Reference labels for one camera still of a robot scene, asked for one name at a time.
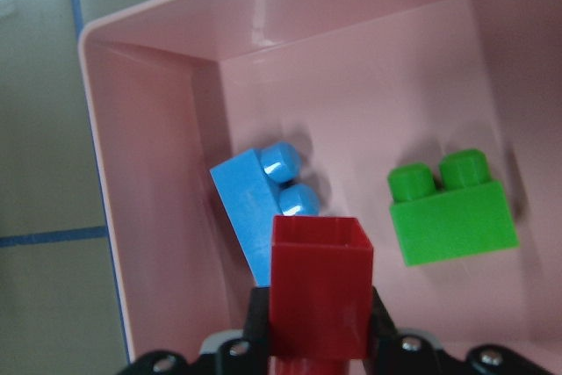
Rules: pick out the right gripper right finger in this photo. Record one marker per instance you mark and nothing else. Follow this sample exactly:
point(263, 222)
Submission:
point(381, 326)

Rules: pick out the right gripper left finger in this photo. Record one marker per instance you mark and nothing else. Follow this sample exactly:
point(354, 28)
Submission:
point(256, 328)

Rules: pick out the red toy block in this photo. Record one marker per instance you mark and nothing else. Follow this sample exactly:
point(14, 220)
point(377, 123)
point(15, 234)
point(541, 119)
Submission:
point(320, 294)

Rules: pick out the blue toy block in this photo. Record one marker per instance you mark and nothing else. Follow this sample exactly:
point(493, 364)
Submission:
point(254, 187)

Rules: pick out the green toy block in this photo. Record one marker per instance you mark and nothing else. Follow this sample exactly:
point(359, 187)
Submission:
point(466, 215)

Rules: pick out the pink plastic box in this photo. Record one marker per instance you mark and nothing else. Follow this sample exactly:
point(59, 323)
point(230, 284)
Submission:
point(359, 87)

